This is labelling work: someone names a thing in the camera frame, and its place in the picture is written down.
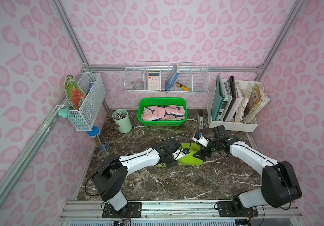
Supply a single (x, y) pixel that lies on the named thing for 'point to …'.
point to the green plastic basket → (145, 101)
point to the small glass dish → (138, 86)
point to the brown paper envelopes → (259, 99)
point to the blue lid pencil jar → (95, 134)
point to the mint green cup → (121, 117)
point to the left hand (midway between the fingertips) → (173, 155)
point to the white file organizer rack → (242, 108)
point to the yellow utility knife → (183, 87)
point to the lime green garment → (190, 159)
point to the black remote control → (200, 120)
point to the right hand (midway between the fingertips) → (197, 147)
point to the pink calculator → (153, 81)
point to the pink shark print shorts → (164, 112)
